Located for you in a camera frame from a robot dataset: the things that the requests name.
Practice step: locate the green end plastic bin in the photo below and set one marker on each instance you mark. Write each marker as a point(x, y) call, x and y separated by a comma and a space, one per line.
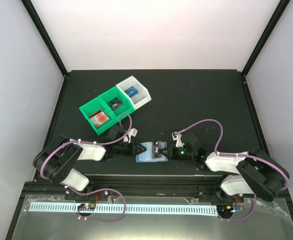
point(89, 108)

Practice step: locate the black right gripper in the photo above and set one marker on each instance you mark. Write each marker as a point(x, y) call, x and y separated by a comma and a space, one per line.
point(171, 152)

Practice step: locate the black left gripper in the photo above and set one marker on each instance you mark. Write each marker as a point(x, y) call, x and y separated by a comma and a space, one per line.
point(133, 150)

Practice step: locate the black frame post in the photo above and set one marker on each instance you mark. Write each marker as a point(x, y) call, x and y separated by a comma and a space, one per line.
point(272, 23)
point(34, 16)

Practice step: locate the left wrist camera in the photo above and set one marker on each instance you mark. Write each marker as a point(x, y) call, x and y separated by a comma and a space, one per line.
point(131, 134)

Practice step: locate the white plastic bin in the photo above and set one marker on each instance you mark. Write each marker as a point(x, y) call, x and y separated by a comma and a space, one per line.
point(139, 100)

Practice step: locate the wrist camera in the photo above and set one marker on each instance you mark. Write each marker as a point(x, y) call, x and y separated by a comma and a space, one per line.
point(131, 134)
point(177, 137)

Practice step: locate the green middle plastic bin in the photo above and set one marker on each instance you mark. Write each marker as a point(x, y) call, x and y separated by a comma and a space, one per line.
point(110, 94)

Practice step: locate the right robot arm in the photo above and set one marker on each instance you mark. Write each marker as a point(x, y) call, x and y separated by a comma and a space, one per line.
point(249, 173)

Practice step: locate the white slotted cable duct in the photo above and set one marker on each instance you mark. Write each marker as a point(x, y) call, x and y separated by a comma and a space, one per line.
point(106, 208)

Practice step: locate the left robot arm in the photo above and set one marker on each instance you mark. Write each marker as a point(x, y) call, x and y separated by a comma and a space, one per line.
point(56, 161)

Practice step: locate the black frame post right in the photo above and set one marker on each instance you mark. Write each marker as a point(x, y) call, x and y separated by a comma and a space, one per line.
point(272, 23)

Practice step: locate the blue card holder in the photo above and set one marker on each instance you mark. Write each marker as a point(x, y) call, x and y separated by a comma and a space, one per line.
point(146, 157)

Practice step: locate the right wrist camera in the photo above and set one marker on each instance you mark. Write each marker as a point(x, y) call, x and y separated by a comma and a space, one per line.
point(177, 137)

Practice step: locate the black frame post left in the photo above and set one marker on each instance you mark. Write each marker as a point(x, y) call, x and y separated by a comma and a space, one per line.
point(34, 16)

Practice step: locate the blue card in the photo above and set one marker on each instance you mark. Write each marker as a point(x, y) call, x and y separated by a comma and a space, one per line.
point(131, 91)

